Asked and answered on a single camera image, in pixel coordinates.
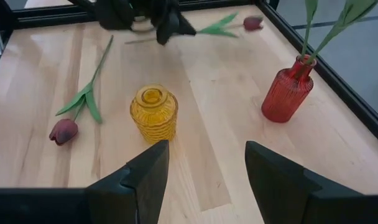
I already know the yellow glass vase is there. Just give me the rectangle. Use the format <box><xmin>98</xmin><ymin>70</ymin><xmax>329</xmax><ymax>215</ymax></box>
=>
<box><xmin>129</xmin><ymin>83</ymin><xmax>179</xmax><ymax>146</ymax></box>

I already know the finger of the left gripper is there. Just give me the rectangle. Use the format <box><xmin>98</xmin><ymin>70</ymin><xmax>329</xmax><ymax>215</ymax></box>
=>
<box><xmin>156</xmin><ymin>14</ymin><xmax>180</xmax><ymax>46</ymax></box>
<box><xmin>176</xmin><ymin>14</ymin><xmax>196</xmax><ymax>35</ymax></box>

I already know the black aluminium table frame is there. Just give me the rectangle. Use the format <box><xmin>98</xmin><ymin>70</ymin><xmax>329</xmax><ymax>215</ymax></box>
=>
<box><xmin>0</xmin><ymin>0</ymin><xmax>378</xmax><ymax>150</ymax></box>

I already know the dark maroon artificial tulip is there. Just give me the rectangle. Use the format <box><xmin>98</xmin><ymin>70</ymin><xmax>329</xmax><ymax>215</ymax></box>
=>
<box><xmin>124</xmin><ymin>11</ymin><xmax>265</xmax><ymax>45</ymax></box>
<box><xmin>48</xmin><ymin>34</ymin><xmax>114</xmax><ymax>146</ymax></box>

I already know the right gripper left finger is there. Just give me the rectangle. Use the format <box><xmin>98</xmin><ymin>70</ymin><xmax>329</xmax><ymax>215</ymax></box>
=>
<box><xmin>0</xmin><ymin>139</ymin><xmax>170</xmax><ymax>224</ymax></box>

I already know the black artificial tulip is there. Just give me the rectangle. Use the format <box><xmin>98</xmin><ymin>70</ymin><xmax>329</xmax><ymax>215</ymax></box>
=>
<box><xmin>305</xmin><ymin>0</ymin><xmax>378</xmax><ymax>65</ymax></box>
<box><xmin>300</xmin><ymin>0</ymin><xmax>319</xmax><ymax>62</ymax></box>

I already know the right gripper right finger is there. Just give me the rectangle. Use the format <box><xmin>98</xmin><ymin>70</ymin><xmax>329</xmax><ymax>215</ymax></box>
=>
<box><xmin>244</xmin><ymin>140</ymin><xmax>378</xmax><ymax>224</ymax></box>

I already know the red ribbed glass vase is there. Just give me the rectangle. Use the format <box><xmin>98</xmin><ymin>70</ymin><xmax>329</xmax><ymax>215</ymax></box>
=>
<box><xmin>260</xmin><ymin>54</ymin><xmax>318</xmax><ymax>124</ymax></box>

